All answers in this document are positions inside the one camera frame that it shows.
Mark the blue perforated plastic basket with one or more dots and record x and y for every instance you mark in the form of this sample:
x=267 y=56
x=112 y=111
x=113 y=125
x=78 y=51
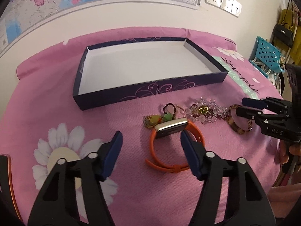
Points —
x=266 y=58

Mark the orange edged phone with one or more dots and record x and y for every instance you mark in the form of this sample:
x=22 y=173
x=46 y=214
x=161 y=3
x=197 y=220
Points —
x=10 y=214

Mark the pink floral bedsheet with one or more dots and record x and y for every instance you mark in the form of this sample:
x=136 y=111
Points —
x=42 y=122

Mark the orange smart watch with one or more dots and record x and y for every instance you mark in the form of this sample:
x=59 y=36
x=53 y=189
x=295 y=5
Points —
x=164 y=142

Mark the dark purple shallow box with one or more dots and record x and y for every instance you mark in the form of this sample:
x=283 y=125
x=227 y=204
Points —
x=117 y=71

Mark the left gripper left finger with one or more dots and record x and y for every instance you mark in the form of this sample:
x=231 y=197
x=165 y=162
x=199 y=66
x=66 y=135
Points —
x=56 y=203

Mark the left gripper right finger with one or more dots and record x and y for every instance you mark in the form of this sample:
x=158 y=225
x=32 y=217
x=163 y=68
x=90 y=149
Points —
x=247 y=203

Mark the yellow hanging garment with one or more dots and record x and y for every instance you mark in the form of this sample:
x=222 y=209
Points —
x=289 y=19

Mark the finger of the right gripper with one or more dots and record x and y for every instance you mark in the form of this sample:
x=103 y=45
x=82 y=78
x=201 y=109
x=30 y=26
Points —
x=258 y=115
x=266 y=103

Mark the person's right hand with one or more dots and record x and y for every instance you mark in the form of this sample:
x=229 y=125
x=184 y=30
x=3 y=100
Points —
x=285 y=149

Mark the tortoiseshell bangle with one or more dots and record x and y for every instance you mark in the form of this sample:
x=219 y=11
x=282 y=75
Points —
x=238 y=124

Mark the black handbag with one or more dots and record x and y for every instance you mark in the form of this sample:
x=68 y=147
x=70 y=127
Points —
x=284 y=30

